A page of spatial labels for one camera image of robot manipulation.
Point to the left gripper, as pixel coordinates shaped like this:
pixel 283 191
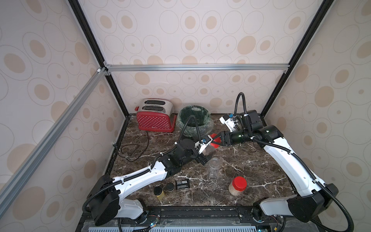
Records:
pixel 201 159

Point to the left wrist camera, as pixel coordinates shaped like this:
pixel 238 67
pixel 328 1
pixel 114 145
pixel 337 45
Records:
pixel 197 145

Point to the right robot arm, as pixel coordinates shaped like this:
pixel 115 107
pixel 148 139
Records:
pixel 313 195

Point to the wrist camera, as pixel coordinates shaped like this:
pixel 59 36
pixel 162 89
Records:
pixel 197 145
pixel 242 121

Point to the small black box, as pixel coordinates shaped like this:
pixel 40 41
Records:
pixel 182 184

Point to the left black frame post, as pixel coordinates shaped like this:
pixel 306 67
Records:
pixel 88 33

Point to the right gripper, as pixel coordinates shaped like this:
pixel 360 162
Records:
pixel 224 137

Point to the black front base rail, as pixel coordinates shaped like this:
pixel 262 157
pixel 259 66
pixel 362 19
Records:
pixel 200 219

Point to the yellow spice jar black lid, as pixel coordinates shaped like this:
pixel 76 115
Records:
pixel 158 192

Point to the left diagonal aluminium rail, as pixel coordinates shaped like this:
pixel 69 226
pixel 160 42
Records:
pixel 17 182

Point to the black frame post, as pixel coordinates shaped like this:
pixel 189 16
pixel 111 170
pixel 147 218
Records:
pixel 308 36
pixel 88 33

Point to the horizontal aluminium rail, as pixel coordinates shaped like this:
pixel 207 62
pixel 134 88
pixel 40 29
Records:
pixel 197 67

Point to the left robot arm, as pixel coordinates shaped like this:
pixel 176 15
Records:
pixel 108 198

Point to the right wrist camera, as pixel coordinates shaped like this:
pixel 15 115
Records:
pixel 242 121

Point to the clear oatmeal jar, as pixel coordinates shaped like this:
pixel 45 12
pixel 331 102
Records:
pixel 213 167

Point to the red toaster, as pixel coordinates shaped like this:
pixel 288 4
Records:
pixel 156 115

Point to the right black frame post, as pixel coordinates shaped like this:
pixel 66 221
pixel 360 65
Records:
pixel 308 36

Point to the red-lid oatmeal jar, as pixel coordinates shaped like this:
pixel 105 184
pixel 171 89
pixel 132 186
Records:
pixel 237 186
pixel 211 145

